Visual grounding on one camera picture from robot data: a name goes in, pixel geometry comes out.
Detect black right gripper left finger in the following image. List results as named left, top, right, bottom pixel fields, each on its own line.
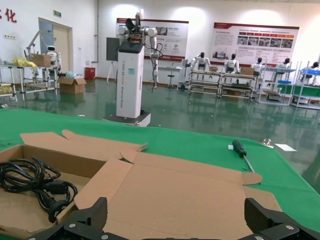
left=24, top=196, right=141, bottom=240

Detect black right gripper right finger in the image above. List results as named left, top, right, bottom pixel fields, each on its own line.
left=244, top=197, right=320, bottom=240

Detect black power cable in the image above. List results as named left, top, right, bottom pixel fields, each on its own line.
left=0, top=156, right=79, bottom=224

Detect open cardboard shipping box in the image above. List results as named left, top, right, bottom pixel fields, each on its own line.
left=57, top=76, right=87, bottom=95

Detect white paper sheet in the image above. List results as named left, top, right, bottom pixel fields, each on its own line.
left=274, top=142, right=298, bottom=153

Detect metal cloth clip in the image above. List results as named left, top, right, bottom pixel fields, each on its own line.
left=260, top=138, right=275, bottom=149

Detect green table cloth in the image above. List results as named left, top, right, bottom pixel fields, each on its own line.
left=0, top=107, right=320, bottom=240

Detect red bin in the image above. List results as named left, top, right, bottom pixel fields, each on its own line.
left=84, top=66, right=97, bottom=81

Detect tall white shelf rack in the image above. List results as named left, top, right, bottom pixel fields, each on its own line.
left=290, top=53, right=320, bottom=110
left=256, top=60, right=299, bottom=107

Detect low white pipe rack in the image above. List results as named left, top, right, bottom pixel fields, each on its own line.
left=188, top=69, right=223, bottom=96
left=219, top=72, right=256, bottom=102

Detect white black humanoid robot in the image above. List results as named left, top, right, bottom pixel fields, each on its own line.
left=275, top=57, right=293, bottom=70
left=224, top=52, right=241, bottom=74
left=309, top=60, right=320, bottom=83
left=190, top=51, right=214, bottom=71
left=251, top=56, right=268, bottom=76

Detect black stool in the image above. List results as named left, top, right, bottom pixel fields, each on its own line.
left=166, top=72, right=176, bottom=90

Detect white desk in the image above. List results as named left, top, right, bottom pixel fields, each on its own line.
left=156, top=66, right=183, bottom=87

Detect black screen on white stand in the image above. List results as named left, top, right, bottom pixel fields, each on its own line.
left=106, top=37, right=121, bottom=83

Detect small white round-head robot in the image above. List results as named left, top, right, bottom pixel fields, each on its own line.
left=46, top=44, right=63, bottom=69

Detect yellow material pile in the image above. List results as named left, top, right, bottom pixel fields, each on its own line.
left=12, top=56, right=38, bottom=68

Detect red and white info board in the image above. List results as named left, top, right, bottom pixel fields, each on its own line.
left=116, top=17, right=190, bottom=61
left=213, top=21, right=300, bottom=66

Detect green handled screwdriver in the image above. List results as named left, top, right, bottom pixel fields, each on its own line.
left=231, top=139, right=256, bottom=174

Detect white pipe frame rack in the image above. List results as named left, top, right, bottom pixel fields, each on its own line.
left=0, top=63, right=61, bottom=101

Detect beige door with frame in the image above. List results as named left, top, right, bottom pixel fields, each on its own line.
left=38, top=17, right=74, bottom=74

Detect white wall pipe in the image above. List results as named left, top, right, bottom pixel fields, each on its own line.
left=94, top=0, right=101, bottom=64

